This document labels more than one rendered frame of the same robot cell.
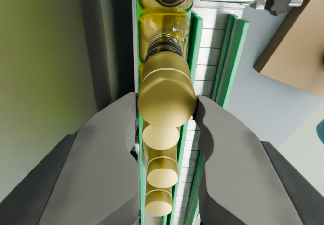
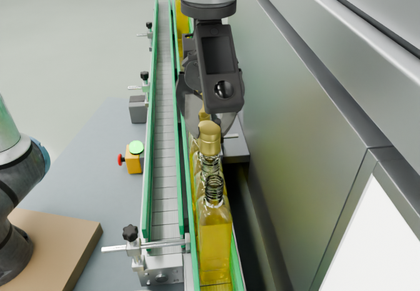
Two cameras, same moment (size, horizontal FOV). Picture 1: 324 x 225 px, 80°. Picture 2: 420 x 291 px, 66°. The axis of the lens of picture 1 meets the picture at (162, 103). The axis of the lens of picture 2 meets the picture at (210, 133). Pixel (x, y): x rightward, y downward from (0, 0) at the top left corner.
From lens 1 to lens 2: 41 cm
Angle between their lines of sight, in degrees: 20
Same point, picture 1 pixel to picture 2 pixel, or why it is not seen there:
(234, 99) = (118, 198)
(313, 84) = (37, 219)
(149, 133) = not seen: hidden behind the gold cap
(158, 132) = not seen: hidden behind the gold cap
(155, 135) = not seen: hidden behind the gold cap
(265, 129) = (76, 173)
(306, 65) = (49, 235)
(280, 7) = (129, 228)
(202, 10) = (175, 251)
